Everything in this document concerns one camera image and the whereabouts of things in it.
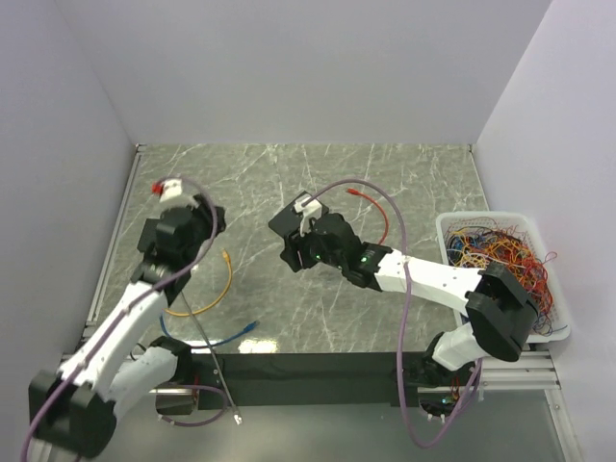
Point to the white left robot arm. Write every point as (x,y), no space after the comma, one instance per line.
(78,406)

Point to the aluminium rail frame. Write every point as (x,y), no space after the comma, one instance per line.
(289,274)

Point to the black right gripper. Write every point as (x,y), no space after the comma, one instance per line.
(295,243)

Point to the black TP-Link network switch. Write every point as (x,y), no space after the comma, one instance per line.
(147,238)

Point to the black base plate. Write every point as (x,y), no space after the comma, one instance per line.
(276,379)

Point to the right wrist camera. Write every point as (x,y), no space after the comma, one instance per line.
(308,209)

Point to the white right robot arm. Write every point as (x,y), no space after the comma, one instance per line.
(500,312)

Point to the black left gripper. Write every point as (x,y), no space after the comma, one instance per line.
(202,210)

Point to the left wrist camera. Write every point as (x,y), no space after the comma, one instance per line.
(171,194)

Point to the black Mercury network switch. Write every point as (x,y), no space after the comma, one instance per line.
(286,222)

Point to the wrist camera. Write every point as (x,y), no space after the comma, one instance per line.
(308,209)
(171,194)

